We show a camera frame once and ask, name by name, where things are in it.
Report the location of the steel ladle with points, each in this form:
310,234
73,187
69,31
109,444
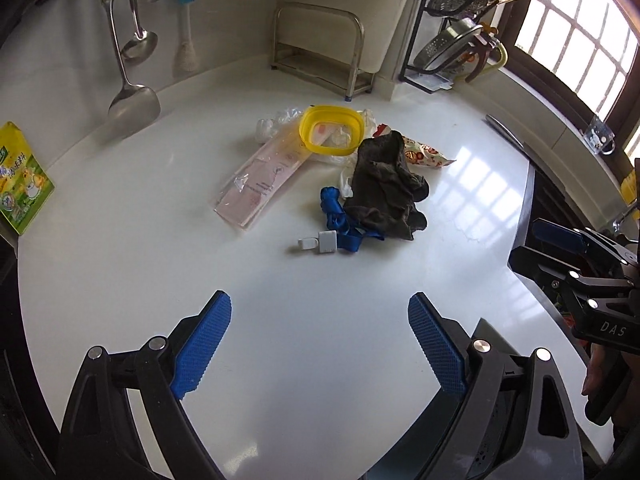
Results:
137,45

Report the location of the clear plastic bag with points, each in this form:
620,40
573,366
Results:
272,125

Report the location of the white cutting board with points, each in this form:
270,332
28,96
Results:
400,10

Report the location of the white plastic hook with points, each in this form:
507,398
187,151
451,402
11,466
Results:
325,241

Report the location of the yellow rimmed plastic container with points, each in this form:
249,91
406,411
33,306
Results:
331,127

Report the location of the yellow bottle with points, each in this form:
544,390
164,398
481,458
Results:
631,187

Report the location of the steel spatula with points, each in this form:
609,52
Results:
132,105

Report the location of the steel knife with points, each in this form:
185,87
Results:
502,130

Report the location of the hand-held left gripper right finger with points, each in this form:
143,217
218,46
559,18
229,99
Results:
436,345

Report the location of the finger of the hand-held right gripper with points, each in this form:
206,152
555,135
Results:
545,266
560,236

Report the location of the dark brown cloth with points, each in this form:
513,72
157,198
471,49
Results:
385,185

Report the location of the white brush with blue grip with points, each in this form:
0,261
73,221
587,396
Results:
186,35

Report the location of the white drip tray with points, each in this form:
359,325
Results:
427,82

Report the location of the red white snack wrapper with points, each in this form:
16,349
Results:
425,156

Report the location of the black dish rack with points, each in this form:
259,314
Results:
417,20

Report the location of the gridded window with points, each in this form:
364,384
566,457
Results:
575,25

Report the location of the yellow green printed box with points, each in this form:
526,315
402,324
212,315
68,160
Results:
20,180

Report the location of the perforated steel pan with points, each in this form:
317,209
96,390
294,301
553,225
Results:
450,47

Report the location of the steel countertop rack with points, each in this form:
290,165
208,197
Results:
350,45

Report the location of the clear glass mug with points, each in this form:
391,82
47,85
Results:
597,135

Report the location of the person's right hand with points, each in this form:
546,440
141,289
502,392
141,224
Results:
595,375

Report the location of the pink clear plastic package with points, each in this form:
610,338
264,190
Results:
260,180

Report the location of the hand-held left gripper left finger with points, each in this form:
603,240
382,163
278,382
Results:
200,345

